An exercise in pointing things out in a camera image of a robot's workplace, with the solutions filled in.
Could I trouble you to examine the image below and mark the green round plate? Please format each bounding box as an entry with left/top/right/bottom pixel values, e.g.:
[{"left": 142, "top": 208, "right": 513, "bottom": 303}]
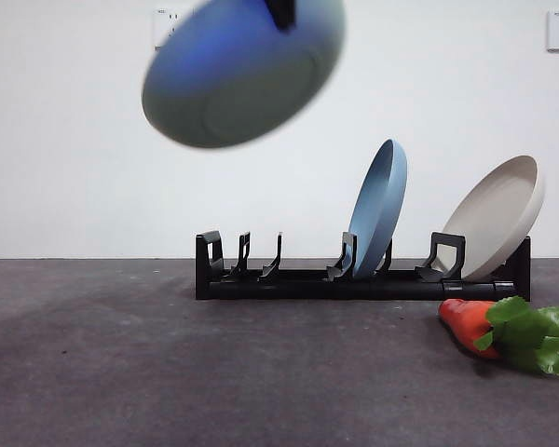
[{"left": 141, "top": 0, "right": 347, "bottom": 150}]

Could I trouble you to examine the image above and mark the cream white round plate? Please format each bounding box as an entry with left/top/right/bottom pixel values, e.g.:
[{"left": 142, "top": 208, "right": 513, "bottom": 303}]
[{"left": 440, "top": 155, "right": 547, "bottom": 283}]

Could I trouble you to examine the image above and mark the black plate rack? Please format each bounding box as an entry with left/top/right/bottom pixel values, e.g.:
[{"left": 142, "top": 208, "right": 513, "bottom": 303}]
[{"left": 195, "top": 230, "right": 533, "bottom": 303}]

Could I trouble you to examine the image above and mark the orange carrot with green leaves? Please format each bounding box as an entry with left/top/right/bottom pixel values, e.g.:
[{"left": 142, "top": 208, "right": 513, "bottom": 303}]
[{"left": 437, "top": 296, "right": 559, "bottom": 378}]

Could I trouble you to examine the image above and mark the blue round plate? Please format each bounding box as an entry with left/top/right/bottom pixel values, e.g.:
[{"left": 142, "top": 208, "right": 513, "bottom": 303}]
[{"left": 348, "top": 138, "right": 409, "bottom": 281}]

